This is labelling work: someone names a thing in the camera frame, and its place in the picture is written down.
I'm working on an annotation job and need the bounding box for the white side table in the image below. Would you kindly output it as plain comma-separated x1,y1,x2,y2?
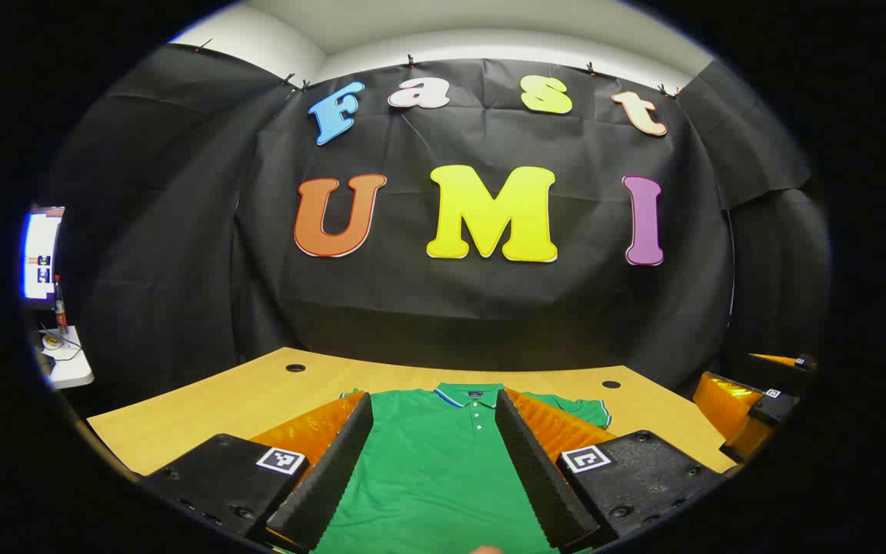
35,327,95,389

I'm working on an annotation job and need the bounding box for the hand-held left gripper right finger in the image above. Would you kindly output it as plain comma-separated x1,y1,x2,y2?
494,387,727,551

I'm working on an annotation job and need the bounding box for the row of black cloth clips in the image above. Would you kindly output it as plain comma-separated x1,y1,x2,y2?
193,38,682,97

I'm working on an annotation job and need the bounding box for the green T-shirt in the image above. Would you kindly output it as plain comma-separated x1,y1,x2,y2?
312,382,613,554

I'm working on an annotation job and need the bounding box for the black backdrop cloth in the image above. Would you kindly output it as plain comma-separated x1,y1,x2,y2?
43,42,832,393

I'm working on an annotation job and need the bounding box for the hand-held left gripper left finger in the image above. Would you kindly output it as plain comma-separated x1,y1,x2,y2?
139,391,376,554

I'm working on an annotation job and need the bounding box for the bright lit screen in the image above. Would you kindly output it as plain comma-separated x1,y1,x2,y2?
22,205,65,302

